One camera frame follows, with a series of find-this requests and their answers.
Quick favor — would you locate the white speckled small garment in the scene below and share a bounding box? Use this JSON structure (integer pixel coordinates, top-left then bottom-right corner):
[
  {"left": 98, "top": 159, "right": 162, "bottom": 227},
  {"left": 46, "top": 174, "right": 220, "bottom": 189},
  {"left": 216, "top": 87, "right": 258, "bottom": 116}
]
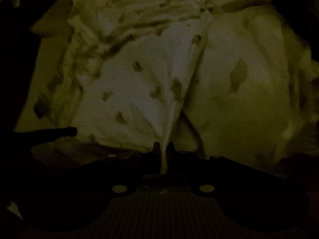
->
[{"left": 49, "top": 0, "right": 215, "bottom": 175}]

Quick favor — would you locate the pale floral bed sheet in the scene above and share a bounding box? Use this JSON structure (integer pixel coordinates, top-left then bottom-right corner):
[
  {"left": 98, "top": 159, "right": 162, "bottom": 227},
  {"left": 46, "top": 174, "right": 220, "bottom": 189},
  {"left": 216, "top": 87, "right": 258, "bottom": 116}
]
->
[{"left": 0, "top": 0, "right": 319, "bottom": 169}]

